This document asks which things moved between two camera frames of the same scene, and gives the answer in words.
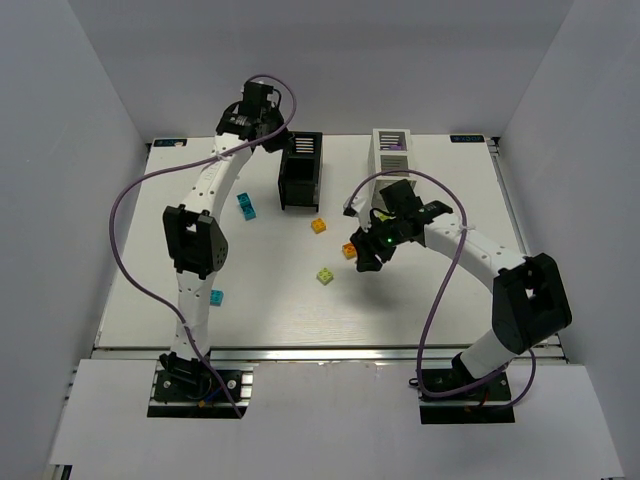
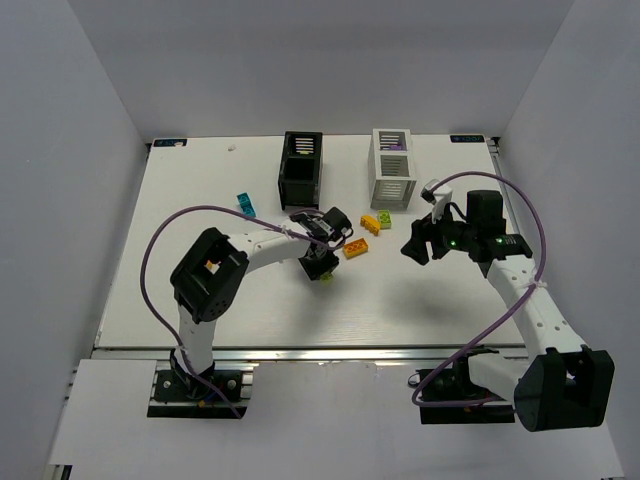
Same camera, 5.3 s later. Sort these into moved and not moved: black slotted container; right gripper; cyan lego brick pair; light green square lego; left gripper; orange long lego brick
Moved: left gripper; right gripper
Not moved: light green square lego; black slotted container; orange long lego brick; cyan lego brick pair
